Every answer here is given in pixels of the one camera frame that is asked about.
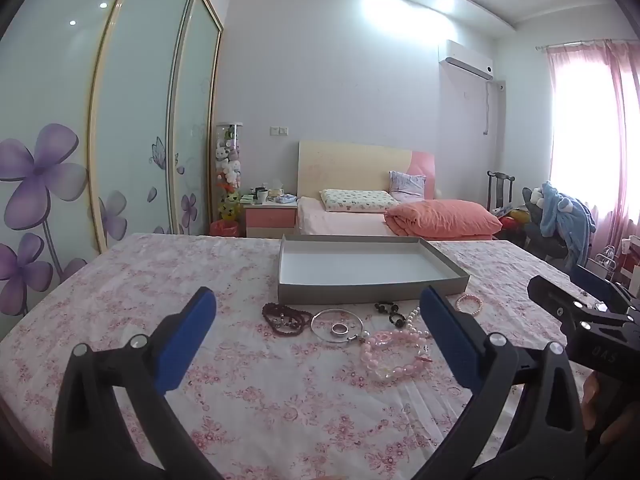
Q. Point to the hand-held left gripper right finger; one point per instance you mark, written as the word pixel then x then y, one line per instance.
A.
pixel 450 340

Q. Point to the red and yellow toy pile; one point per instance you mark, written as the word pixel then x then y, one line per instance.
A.
pixel 515 219

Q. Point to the white wall socket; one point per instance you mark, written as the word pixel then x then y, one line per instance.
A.
pixel 279 131

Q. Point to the beige and pink headboard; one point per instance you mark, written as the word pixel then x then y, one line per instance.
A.
pixel 350 165

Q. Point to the person's right hand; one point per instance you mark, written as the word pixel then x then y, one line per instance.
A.
pixel 592 395

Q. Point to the white floral pillow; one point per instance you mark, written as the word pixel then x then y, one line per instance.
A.
pixel 355 199

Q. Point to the white air conditioner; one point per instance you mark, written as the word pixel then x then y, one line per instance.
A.
pixel 465 57

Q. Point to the clear tube of plush toys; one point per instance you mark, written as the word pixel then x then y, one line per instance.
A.
pixel 229 160

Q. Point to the silver bangle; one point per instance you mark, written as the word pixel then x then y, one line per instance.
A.
pixel 338 311

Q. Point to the black wooden chair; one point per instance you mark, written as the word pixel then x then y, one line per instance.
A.
pixel 501 190

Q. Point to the blue plush garment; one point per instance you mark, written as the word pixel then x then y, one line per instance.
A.
pixel 560 215

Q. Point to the pink floral tablecloth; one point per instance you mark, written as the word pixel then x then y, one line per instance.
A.
pixel 250 410

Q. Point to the grey cardboard tray box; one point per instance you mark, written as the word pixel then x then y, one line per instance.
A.
pixel 350 265

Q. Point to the dark office chair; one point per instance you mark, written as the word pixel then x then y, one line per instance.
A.
pixel 532 230

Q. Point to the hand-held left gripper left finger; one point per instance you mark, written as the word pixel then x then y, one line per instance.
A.
pixel 185 340

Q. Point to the red bin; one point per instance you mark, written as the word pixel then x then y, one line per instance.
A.
pixel 225 228

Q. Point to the purple pillow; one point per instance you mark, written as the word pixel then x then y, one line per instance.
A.
pixel 407 182

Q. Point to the air conditioner pipe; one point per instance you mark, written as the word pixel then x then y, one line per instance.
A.
pixel 486 110

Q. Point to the yellow plush toy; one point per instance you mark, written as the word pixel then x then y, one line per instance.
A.
pixel 229 208

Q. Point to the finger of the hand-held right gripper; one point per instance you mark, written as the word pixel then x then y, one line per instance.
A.
pixel 550 295
pixel 595 282

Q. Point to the pink curtain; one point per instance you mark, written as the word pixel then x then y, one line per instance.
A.
pixel 557 85

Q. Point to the pink and white nightstand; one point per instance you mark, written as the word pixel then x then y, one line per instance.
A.
pixel 270 217

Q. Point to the bed with pink sheet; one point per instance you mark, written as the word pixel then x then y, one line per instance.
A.
pixel 345 220

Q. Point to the wardrobe with purple flowers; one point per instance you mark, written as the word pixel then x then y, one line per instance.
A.
pixel 135 110

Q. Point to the orange pillow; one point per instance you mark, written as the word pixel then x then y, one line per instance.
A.
pixel 440 215

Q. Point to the white mug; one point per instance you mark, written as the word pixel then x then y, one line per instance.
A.
pixel 261 197

